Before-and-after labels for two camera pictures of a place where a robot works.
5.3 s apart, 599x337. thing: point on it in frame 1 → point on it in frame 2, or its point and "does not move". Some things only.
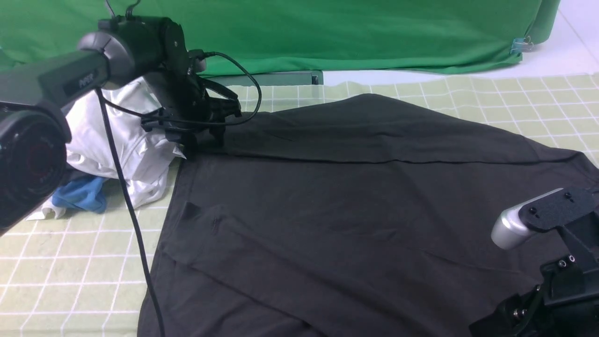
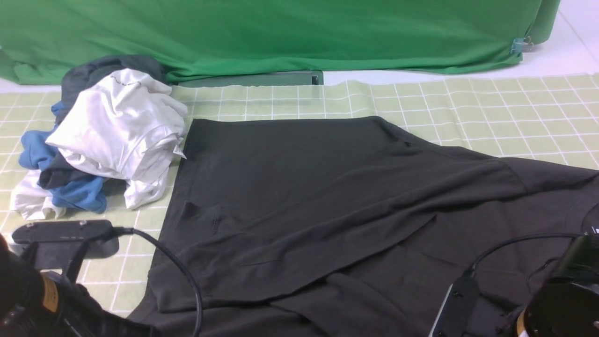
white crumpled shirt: [92, 149] does not move
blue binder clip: [521, 45] does not move
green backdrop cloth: [285, 38] does not move
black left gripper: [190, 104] → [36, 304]
